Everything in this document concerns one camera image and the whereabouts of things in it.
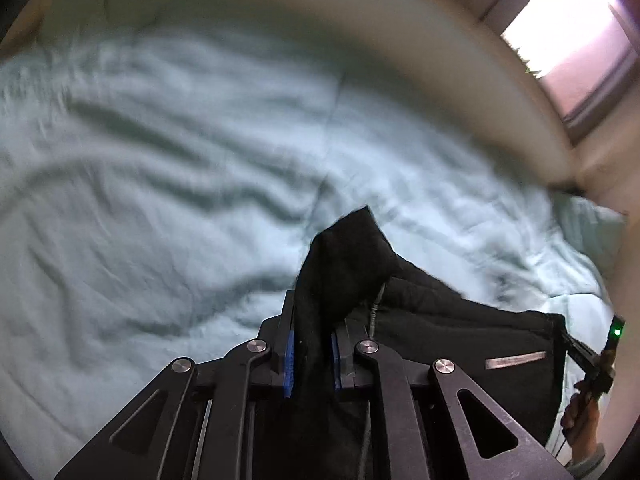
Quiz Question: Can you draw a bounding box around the light blue comforter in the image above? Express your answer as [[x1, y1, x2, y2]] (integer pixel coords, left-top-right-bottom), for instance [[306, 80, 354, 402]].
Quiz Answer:
[[0, 0, 618, 480]]

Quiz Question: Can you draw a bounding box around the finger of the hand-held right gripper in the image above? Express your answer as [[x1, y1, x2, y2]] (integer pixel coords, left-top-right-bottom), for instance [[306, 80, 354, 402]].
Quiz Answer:
[[561, 327, 600, 376]]

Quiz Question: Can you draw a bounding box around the person's right forearm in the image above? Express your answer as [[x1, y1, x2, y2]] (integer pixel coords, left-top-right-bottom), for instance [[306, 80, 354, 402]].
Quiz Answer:
[[567, 442, 608, 480]]

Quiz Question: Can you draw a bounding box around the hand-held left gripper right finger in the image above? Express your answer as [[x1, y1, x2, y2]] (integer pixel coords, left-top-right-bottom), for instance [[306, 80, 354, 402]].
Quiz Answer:
[[330, 320, 576, 480]]

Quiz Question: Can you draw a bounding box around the grey framed window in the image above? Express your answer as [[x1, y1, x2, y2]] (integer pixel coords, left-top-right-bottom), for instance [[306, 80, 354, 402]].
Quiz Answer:
[[425, 0, 640, 143]]

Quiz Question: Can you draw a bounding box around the light blue pillow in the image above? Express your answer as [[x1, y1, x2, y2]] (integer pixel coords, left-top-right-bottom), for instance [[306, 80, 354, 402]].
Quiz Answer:
[[552, 192, 628, 281]]

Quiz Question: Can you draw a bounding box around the black hooded jacket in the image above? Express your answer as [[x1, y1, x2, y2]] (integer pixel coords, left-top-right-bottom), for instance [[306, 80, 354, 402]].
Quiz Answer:
[[250, 205, 569, 480]]

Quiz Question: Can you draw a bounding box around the person's right hand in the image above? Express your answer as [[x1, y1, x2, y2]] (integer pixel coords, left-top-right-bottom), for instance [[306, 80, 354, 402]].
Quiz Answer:
[[559, 347, 618, 463]]

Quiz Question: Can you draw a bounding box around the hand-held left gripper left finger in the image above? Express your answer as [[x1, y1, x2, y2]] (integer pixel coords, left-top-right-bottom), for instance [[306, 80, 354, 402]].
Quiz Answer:
[[54, 290, 302, 480]]

